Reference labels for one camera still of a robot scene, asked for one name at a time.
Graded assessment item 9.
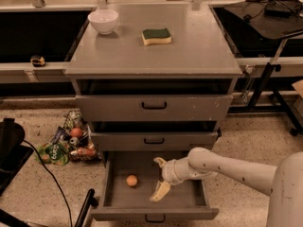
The grey top drawer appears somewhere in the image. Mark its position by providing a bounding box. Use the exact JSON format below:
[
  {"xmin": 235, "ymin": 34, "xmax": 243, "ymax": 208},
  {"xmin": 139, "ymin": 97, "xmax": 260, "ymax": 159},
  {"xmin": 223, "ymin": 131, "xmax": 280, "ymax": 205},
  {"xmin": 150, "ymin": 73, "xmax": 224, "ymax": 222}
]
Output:
[{"xmin": 76, "ymin": 96, "xmax": 232, "ymax": 122}]

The red snack packet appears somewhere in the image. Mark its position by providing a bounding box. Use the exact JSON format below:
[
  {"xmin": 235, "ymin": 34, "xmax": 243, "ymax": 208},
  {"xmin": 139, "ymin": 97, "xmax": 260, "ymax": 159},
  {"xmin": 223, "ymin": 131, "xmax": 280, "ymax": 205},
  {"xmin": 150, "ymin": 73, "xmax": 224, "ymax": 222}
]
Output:
[{"xmin": 70, "ymin": 148, "xmax": 97, "ymax": 157}]

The grey drawer cabinet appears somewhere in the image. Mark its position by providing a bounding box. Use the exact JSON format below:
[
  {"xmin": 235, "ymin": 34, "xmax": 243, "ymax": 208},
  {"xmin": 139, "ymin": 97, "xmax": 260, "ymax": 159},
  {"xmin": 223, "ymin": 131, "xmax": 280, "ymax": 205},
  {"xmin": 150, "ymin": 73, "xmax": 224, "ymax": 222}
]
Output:
[{"xmin": 64, "ymin": 3, "xmax": 243, "ymax": 163}]

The black power adapter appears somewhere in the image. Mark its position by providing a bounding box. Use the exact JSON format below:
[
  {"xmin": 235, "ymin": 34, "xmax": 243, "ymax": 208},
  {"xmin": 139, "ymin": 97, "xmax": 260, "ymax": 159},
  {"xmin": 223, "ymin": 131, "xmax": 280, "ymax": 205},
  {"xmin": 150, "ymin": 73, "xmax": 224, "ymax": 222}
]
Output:
[{"xmin": 264, "ymin": 0, "xmax": 294, "ymax": 17}]

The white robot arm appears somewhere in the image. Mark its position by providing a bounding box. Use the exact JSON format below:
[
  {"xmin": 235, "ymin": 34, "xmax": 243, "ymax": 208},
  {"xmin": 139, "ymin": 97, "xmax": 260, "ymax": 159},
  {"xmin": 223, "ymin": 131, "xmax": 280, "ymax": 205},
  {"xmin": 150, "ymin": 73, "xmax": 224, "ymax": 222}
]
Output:
[{"xmin": 151, "ymin": 148, "xmax": 303, "ymax": 227}]

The green snack bag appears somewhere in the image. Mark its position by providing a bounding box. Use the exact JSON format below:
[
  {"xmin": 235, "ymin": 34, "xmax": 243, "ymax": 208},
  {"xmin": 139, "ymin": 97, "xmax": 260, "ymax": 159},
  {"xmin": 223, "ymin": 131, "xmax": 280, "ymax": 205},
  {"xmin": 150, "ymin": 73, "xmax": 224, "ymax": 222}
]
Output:
[{"xmin": 37, "ymin": 143, "xmax": 69, "ymax": 166}]

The small yellow black toy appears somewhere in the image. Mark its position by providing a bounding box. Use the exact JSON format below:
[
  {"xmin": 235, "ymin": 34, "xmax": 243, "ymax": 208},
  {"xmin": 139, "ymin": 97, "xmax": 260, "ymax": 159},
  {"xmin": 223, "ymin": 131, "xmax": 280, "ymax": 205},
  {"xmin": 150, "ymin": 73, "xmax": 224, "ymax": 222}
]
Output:
[{"xmin": 30, "ymin": 55, "xmax": 45, "ymax": 67}]

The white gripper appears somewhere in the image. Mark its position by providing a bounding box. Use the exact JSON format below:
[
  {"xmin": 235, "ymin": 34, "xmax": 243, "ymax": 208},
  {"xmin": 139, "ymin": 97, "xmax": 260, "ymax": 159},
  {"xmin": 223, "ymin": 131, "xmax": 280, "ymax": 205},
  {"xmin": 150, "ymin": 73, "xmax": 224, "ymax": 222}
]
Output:
[{"xmin": 150, "ymin": 157, "xmax": 191, "ymax": 202}]

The red apple on floor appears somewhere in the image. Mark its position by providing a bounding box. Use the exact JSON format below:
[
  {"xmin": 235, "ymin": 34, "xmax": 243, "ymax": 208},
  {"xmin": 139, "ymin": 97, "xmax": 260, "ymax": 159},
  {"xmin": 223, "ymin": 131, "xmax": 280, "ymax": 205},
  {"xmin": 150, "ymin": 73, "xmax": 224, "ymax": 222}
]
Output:
[{"xmin": 70, "ymin": 128, "xmax": 83, "ymax": 138}]

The black bar near drawer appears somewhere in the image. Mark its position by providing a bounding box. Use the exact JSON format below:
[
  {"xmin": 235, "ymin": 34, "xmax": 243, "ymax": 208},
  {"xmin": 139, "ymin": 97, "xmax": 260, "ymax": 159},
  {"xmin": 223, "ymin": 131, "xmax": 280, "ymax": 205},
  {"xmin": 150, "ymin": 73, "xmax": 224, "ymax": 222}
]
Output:
[{"xmin": 74, "ymin": 189, "xmax": 98, "ymax": 227}]

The black tray stand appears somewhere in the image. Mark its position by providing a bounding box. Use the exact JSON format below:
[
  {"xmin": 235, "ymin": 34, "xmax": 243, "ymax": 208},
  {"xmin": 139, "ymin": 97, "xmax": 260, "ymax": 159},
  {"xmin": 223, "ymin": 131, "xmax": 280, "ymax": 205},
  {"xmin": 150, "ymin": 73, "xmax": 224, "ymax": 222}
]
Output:
[{"xmin": 211, "ymin": 0, "xmax": 303, "ymax": 136}]

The white bowl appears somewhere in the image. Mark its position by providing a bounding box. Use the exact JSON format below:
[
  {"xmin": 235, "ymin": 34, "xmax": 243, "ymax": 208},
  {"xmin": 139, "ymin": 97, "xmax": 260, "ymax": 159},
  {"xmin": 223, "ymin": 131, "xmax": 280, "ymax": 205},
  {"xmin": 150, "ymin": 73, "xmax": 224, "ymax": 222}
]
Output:
[{"xmin": 88, "ymin": 9, "xmax": 118, "ymax": 34}]

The small metal can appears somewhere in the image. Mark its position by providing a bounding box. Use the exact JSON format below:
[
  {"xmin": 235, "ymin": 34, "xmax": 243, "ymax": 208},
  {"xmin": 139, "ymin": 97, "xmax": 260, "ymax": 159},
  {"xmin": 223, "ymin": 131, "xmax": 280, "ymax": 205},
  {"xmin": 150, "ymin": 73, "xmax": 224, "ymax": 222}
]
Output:
[{"xmin": 69, "ymin": 137, "xmax": 79, "ymax": 145}]

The green yellow sponge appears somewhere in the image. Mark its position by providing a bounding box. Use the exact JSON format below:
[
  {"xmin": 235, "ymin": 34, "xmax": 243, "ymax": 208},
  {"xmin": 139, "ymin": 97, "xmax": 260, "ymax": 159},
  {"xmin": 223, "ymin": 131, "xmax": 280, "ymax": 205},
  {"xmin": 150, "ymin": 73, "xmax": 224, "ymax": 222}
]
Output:
[{"xmin": 142, "ymin": 28, "xmax": 171, "ymax": 45}]

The black cable on floor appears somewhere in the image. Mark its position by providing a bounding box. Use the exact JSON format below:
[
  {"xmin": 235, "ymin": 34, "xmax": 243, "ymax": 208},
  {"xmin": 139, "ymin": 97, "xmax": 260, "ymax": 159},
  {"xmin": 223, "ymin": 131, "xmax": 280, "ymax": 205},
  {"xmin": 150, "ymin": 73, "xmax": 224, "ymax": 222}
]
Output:
[{"xmin": 23, "ymin": 139, "xmax": 74, "ymax": 227}]

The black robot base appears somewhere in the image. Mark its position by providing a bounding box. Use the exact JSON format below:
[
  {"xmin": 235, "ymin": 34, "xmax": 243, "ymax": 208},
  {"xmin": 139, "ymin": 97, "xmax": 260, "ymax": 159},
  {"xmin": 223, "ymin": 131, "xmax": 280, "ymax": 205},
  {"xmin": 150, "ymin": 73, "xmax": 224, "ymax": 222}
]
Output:
[{"xmin": 0, "ymin": 118, "xmax": 33, "ymax": 195}]

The grey middle drawer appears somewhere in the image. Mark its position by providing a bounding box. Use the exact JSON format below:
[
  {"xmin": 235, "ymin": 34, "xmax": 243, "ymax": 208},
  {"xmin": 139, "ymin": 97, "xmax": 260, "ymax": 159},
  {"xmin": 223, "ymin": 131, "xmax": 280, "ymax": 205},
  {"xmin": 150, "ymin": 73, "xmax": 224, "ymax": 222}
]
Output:
[{"xmin": 91, "ymin": 132, "xmax": 218, "ymax": 151}]

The orange fruit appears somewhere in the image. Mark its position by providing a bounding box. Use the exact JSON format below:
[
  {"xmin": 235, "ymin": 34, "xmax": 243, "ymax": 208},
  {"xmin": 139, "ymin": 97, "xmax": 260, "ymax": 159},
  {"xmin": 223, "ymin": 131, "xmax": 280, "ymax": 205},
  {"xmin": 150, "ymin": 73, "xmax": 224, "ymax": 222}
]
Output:
[{"xmin": 126, "ymin": 175, "xmax": 138, "ymax": 187}]

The grey open bottom drawer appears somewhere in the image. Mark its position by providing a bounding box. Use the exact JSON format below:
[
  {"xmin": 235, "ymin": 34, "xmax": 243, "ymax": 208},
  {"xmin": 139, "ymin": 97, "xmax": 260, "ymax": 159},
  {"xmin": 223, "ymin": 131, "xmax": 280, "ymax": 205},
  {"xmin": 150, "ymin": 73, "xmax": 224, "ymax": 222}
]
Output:
[{"xmin": 92, "ymin": 151, "xmax": 219, "ymax": 223}]

